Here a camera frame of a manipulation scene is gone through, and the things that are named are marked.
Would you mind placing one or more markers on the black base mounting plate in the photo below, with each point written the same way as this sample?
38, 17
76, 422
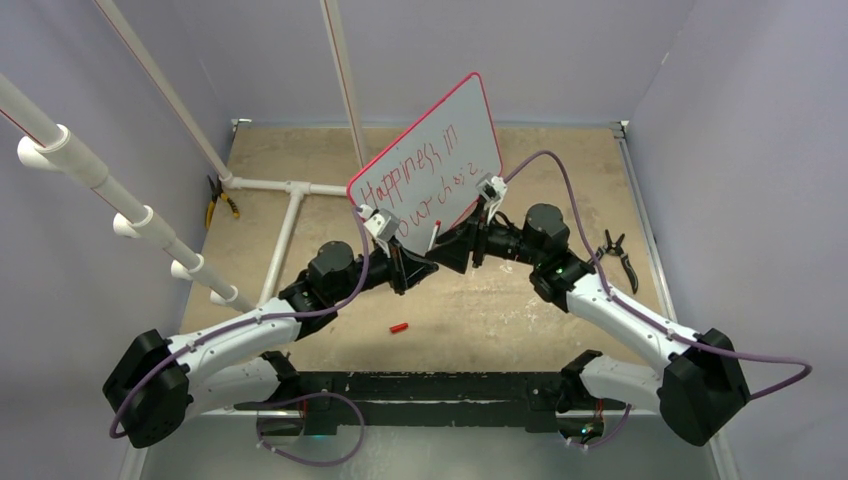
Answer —
527, 400

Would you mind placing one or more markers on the red framed whiteboard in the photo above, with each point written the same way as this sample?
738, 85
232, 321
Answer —
427, 176

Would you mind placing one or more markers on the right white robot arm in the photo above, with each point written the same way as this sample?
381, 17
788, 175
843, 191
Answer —
684, 376

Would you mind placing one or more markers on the red whiteboard marker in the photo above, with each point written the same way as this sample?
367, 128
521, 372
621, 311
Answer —
435, 233

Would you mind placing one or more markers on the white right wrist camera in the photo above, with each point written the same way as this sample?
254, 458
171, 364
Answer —
492, 190

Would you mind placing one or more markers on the yellow handled pliers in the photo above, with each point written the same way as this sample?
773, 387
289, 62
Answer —
217, 194

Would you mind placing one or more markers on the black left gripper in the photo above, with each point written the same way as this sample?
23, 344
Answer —
404, 268

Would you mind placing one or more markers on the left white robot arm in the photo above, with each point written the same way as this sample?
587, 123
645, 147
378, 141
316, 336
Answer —
158, 380

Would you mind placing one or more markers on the white pvc pipe frame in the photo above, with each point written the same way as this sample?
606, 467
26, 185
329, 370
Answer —
58, 253

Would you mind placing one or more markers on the black spring clamp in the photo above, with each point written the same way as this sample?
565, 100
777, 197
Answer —
615, 248

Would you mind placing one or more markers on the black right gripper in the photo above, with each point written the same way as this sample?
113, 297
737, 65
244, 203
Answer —
454, 249

